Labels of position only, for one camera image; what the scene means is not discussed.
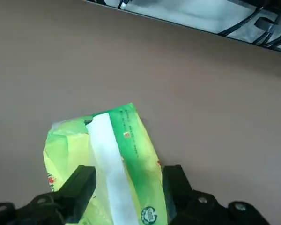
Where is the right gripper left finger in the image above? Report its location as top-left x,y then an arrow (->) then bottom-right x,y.
0,165 -> 96,225

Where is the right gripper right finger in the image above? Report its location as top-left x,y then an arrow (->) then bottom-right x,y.
163,165 -> 270,225

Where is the white tissue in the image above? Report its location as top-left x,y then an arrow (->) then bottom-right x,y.
85,113 -> 141,225

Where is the green tissue pack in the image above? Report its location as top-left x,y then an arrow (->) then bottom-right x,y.
43,102 -> 169,225

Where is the black cable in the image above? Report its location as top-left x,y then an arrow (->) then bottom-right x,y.
219,6 -> 265,36

